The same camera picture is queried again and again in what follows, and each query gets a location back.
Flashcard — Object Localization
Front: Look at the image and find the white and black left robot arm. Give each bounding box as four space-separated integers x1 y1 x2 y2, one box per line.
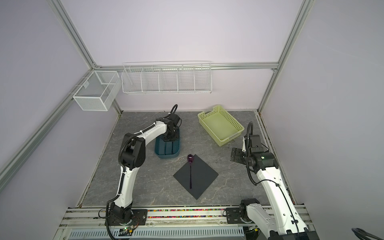
105 105 182 227

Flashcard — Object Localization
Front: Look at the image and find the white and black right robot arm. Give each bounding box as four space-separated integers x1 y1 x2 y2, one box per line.
230 122 319 240

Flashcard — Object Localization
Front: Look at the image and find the black cable bottom right corner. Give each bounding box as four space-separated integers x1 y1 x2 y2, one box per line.
351 227 384 240

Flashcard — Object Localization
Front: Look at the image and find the white mesh wall basket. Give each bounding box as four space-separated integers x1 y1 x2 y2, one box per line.
73 71 122 112

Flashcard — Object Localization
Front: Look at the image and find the teal plastic cutlery bin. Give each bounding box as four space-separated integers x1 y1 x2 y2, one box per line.
155 129 181 159

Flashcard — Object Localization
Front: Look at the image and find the light green perforated plastic basket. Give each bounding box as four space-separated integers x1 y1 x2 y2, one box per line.
198 105 245 147

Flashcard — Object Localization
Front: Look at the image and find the white wire wall rack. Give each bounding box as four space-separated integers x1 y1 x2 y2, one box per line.
122 61 213 94

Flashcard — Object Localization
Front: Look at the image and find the aluminium enclosure frame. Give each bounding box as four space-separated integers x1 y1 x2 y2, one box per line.
1 1 314 190

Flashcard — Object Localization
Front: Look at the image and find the purple metallic spoon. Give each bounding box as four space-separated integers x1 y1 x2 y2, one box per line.
187 154 194 189

